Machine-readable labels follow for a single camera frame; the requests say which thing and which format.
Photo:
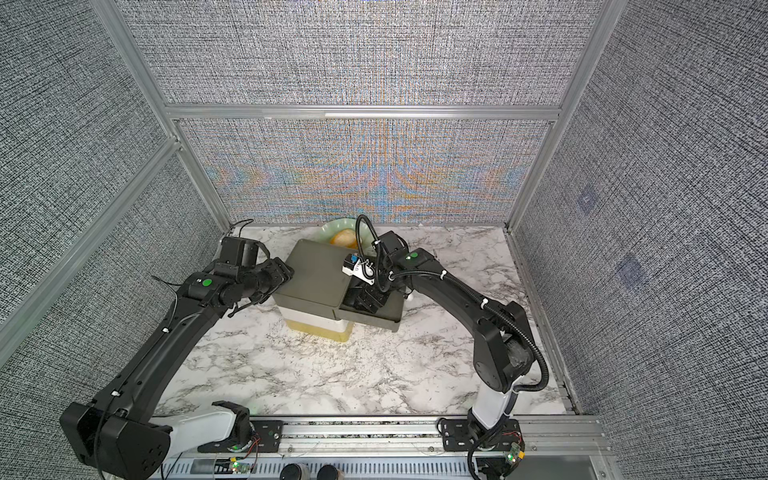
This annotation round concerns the green glass plate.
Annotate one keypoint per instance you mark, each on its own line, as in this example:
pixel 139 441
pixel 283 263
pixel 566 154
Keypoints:
pixel 327 231

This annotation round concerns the three-drawer storage cabinet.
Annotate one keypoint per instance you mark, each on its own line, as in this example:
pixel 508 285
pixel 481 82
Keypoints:
pixel 310 302

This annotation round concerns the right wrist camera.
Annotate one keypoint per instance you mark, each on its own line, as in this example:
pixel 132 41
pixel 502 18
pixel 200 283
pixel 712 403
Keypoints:
pixel 364 270

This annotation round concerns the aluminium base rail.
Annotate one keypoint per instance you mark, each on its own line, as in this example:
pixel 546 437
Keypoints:
pixel 408 447

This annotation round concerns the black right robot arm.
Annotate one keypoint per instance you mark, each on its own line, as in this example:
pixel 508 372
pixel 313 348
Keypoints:
pixel 505 355

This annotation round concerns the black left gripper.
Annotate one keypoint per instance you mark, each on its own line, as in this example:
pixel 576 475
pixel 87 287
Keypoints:
pixel 280 274

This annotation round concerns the bread roll on plate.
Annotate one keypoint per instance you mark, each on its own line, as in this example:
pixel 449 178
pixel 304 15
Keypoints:
pixel 346 238

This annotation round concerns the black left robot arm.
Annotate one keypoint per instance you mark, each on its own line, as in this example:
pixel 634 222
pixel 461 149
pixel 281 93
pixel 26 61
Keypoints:
pixel 113 432

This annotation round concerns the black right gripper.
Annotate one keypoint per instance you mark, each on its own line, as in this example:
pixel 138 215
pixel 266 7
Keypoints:
pixel 367 292

